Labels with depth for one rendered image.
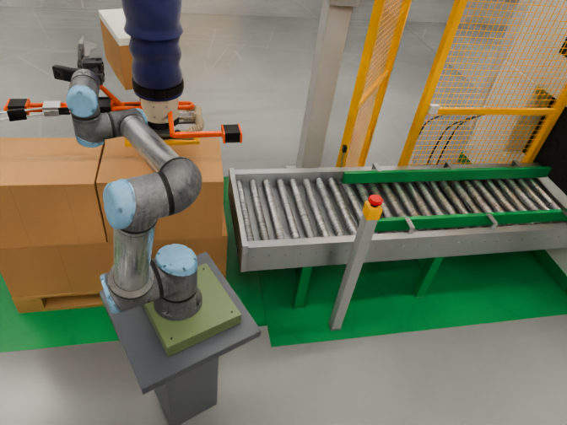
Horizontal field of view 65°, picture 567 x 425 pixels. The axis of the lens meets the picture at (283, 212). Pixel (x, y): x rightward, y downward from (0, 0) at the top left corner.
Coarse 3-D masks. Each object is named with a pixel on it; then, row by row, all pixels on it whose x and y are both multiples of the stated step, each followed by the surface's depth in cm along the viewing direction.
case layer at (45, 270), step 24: (168, 240) 244; (192, 240) 248; (216, 240) 251; (0, 264) 232; (24, 264) 236; (48, 264) 239; (72, 264) 242; (96, 264) 246; (216, 264) 264; (24, 288) 248; (48, 288) 251; (72, 288) 255; (96, 288) 259
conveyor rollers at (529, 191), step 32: (256, 192) 281; (320, 192) 291; (352, 192) 292; (384, 192) 300; (416, 192) 300; (448, 192) 306; (480, 192) 314; (512, 192) 313; (544, 192) 317; (288, 224) 265; (320, 224) 266; (352, 224) 268; (512, 224) 286
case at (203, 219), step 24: (120, 144) 235; (192, 144) 243; (216, 144) 245; (120, 168) 220; (144, 168) 222; (216, 168) 229; (216, 192) 225; (168, 216) 231; (192, 216) 234; (216, 216) 236
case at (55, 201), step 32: (0, 160) 214; (32, 160) 217; (64, 160) 220; (96, 160) 223; (0, 192) 204; (32, 192) 207; (64, 192) 210; (96, 192) 214; (0, 224) 216; (32, 224) 219; (64, 224) 222; (96, 224) 226
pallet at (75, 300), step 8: (32, 296) 253; (40, 296) 254; (48, 296) 255; (56, 296) 256; (64, 296) 258; (72, 296) 270; (80, 296) 271; (88, 296) 271; (96, 296) 272; (16, 304) 255; (24, 304) 256; (32, 304) 257; (40, 304) 258; (48, 304) 264; (56, 304) 264; (64, 304) 265; (72, 304) 266; (80, 304) 266; (88, 304) 267; (96, 304) 268; (24, 312) 260
